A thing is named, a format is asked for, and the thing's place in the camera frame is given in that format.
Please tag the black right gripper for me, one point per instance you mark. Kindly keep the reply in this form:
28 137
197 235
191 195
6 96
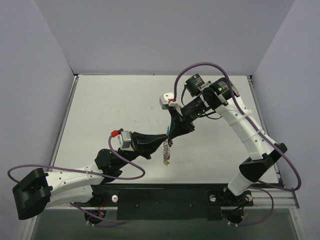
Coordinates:
180 119

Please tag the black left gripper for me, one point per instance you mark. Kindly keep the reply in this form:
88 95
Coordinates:
136 143

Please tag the metal key organizer blue handle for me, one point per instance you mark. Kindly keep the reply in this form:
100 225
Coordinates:
166 149

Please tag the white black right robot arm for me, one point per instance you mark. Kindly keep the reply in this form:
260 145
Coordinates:
224 99

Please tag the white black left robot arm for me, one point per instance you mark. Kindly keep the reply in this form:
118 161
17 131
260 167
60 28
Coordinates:
41 189

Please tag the yellow key tag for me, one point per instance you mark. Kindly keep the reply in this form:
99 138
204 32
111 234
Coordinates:
166 162

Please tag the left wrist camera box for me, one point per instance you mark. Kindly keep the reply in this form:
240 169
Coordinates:
124 139

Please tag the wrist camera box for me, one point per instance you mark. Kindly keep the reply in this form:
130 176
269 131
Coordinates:
124 139
167 100

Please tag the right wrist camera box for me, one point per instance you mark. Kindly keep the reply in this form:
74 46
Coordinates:
167 100

